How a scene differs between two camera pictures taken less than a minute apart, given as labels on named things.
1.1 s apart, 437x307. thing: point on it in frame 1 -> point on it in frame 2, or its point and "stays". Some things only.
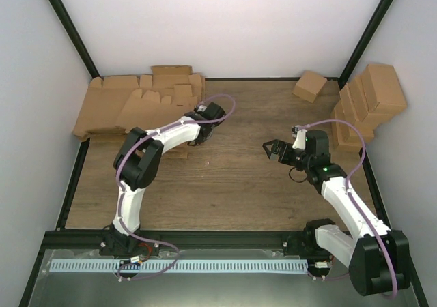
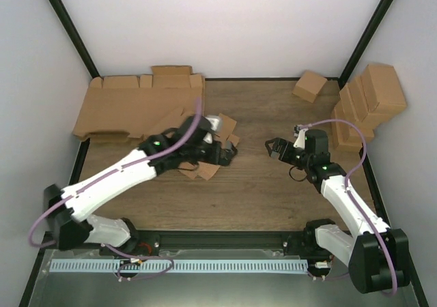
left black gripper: (199, 140) -> (214, 157)
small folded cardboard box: (308, 84) stays
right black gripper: (278, 144) stays
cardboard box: (148, 110) -> (226, 131)
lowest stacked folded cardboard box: (346, 132) stays
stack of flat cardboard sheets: (115, 104) stays
